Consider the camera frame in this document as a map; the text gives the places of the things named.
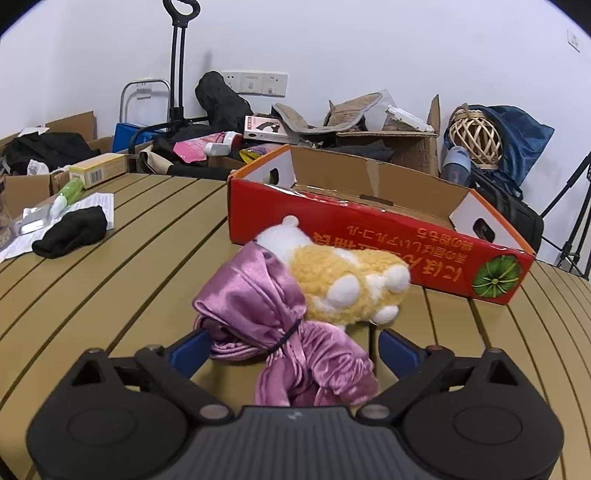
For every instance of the large brown cardboard box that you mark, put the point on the large brown cardboard box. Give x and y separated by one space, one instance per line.
78 124
23 189

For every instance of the black clothing pile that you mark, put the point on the black clothing pile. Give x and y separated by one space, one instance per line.
51 147

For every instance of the black and white carton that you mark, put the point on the black and white carton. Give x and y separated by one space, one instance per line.
268 127

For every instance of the beige fabric mat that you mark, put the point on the beige fabric mat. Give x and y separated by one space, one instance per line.
351 110

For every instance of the silver folding step stool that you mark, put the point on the silver folding step stool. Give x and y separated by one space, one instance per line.
143 83

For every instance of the yellow carton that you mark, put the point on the yellow carton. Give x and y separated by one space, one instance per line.
97 168

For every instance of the white wall switch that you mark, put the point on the white wall switch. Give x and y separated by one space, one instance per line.
574 40

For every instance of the open brown cardboard box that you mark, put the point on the open brown cardboard box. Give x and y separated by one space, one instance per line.
415 147

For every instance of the blue box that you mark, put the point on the blue box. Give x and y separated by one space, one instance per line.
127 134

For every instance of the pink packet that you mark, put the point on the pink packet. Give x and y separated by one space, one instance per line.
191 147

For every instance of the yellow snack packet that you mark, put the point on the yellow snack packet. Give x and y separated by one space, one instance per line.
251 154

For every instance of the black duffel bag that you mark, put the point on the black duffel bag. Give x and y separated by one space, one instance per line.
512 207

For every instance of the small white bottle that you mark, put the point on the small white bottle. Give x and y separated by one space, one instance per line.
219 147

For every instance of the black tripod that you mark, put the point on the black tripod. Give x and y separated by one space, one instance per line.
575 221

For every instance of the plush bear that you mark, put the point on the plush bear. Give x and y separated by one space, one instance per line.
323 277

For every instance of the red cardboard box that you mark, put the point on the red cardboard box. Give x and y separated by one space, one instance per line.
369 230

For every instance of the woven rattan ball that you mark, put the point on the woven rattan ball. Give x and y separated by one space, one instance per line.
475 136

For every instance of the blue water bottle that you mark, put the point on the blue water bottle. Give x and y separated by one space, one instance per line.
455 166

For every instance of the white wall outlet panel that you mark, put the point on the white wall outlet panel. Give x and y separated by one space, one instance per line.
258 83

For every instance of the small green bottle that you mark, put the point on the small green bottle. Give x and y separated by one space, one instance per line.
69 189

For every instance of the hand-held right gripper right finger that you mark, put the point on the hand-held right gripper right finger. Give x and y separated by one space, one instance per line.
399 353

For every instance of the white paper leaflet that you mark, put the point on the white paper leaflet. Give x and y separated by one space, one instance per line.
99 203

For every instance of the blue bag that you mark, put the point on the blue bag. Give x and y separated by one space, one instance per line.
521 134

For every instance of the olive slatted folding table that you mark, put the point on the olive slatted folding table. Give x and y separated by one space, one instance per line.
138 286

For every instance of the white crumpled plastic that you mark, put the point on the white crumpled plastic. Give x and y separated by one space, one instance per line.
37 167

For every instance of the long black pouch bag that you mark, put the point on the long black pouch bag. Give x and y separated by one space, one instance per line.
221 101

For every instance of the silver blister pack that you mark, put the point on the silver blister pack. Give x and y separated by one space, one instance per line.
32 224

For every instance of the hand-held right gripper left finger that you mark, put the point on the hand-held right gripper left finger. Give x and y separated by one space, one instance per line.
189 353

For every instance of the black knit hat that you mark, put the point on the black knit hat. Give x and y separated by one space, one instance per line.
69 233

